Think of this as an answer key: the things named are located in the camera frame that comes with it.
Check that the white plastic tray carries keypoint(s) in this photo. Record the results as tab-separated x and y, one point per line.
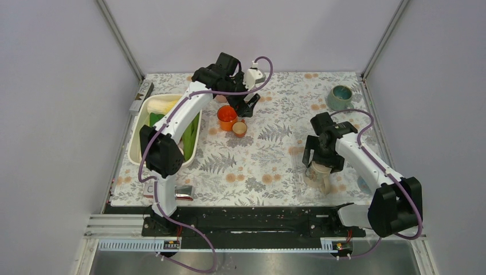
143	118

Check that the toy yellow cabbage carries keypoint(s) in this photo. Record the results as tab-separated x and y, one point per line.
161	107

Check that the floral table mat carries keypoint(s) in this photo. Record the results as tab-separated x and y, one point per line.
264	168

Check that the blue glazed mug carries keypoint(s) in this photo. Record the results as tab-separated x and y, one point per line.
363	186

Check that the light pink mug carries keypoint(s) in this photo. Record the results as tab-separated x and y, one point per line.
221	99

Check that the orange mug black rim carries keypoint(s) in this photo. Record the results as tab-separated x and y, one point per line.
227	117

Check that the toy green bok choy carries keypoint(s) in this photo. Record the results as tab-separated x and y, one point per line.
188	139

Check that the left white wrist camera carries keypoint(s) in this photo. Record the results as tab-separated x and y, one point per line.
253	77

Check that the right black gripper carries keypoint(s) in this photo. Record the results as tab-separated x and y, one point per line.
336	162

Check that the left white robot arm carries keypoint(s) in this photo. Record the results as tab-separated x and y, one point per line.
159	144

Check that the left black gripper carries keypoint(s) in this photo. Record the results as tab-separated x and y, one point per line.
242	107

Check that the cream floral mug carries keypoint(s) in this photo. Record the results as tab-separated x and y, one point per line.
318	176

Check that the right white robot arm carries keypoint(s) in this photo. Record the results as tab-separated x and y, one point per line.
396	206

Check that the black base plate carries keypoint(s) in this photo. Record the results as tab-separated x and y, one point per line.
251	227

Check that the green glazed mug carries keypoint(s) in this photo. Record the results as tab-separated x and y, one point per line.
340	98

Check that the silver snack packet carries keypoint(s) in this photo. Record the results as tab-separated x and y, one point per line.
182	192

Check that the small red-orange mug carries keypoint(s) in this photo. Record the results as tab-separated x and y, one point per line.
239	128

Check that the grey box at wall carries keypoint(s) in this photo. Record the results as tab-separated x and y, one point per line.
144	91

